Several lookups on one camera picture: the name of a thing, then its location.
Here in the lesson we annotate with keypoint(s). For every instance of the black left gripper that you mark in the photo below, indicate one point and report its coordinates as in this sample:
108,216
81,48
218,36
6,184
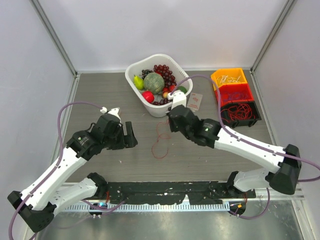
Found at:
127,141

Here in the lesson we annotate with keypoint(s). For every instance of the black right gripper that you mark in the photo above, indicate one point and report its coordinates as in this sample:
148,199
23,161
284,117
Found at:
173,127

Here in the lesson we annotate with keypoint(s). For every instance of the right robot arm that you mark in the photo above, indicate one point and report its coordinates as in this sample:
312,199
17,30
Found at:
280,167

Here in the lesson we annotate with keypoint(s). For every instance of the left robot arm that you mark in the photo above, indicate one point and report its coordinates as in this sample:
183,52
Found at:
38,204

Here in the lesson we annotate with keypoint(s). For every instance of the white red card box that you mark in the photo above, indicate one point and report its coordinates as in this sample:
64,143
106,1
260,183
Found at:
194,101

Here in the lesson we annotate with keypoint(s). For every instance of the dark red grapes front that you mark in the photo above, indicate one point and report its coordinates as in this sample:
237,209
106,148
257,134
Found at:
161,102

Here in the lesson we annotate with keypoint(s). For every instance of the green lime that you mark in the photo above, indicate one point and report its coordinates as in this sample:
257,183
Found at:
182,89

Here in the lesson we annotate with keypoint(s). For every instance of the red yellow cherries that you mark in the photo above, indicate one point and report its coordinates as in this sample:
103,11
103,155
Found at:
167,90

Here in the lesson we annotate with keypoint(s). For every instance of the red apple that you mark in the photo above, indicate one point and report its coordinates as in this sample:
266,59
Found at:
148,96

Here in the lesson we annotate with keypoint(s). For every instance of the red grape bunch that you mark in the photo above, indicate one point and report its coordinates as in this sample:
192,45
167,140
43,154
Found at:
166,73

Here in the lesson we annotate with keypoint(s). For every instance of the green melon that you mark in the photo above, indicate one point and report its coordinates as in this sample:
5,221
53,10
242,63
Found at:
154,83

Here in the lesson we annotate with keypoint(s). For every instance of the green pear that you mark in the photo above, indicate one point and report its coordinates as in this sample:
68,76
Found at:
138,82

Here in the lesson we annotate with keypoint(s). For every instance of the dark purple grape bunch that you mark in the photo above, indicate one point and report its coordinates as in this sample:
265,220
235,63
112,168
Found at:
145,72

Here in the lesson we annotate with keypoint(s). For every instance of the yellow storage bin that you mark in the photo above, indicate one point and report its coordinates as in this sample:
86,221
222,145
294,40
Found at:
228,76

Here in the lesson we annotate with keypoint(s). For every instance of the red storage bin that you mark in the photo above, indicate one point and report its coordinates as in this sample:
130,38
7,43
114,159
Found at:
231,94

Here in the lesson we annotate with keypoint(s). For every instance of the black storage bin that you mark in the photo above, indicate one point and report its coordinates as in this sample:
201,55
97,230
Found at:
242,114

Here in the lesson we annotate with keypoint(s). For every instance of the white plastic basket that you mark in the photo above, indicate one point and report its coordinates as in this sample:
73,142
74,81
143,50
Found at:
148,63

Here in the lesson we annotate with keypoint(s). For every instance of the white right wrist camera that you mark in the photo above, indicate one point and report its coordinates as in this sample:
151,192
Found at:
178,98

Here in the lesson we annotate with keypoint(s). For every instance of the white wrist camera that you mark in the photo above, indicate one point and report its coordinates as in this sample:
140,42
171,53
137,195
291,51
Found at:
114,111
178,98

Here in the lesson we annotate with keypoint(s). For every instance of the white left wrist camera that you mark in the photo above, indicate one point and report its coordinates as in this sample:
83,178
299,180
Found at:
114,111

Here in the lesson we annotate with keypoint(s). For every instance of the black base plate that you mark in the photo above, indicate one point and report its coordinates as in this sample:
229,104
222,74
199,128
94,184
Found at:
173,192

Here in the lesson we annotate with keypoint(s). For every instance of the aluminium rail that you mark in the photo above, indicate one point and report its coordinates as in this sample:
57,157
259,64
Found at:
95,204

